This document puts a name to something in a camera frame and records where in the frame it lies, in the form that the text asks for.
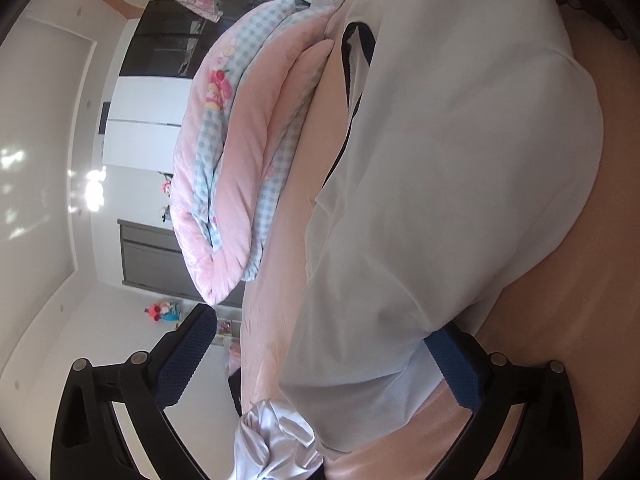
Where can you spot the white wardrobe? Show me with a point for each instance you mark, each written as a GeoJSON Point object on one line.
{"type": "Point", "coordinates": [145, 125]}

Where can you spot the white glossy garment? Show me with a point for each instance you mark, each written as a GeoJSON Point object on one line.
{"type": "Point", "coordinates": [270, 440]}

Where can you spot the white shirt with navy trim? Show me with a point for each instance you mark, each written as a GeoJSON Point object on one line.
{"type": "Point", "coordinates": [450, 160]}

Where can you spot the grey door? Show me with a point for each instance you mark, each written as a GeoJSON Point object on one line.
{"type": "Point", "coordinates": [150, 255]}

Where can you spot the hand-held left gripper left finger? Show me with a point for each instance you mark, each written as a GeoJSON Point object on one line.
{"type": "Point", "coordinates": [185, 360]}

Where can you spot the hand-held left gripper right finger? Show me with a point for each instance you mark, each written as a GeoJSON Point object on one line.
{"type": "Point", "coordinates": [457, 370]}

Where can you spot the black bag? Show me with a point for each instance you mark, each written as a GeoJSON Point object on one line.
{"type": "Point", "coordinates": [235, 395]}

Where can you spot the round pink bed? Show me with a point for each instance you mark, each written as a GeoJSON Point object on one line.
{"type": "Point", "coordinates": [575, 310]}

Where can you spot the pink plush toy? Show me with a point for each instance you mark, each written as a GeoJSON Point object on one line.
{"type": "Point", "coordinates": [166, 188]}

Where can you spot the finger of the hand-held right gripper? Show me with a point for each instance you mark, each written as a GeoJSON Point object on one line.
{"type": "Point", "coordinates": [600, 10]}

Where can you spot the red blue wall plush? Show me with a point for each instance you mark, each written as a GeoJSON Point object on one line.
{"type": "Point", "coordinates": [162, 311]}

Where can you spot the white shelf rack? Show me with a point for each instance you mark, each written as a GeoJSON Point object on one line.
{"type": "Point", "coordinates": [225, 329]}

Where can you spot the pink gift bag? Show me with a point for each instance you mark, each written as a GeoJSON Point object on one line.
{"type": "Point", "coordinates": [234, 355]}

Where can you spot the pink checked quilt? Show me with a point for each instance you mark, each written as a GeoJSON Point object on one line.
{"type": "Point", "coordinates": [235, 160]}

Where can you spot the black glass wardrobe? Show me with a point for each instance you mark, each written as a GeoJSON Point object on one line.
{"type": "Point", "coordinates": [160, 40]}

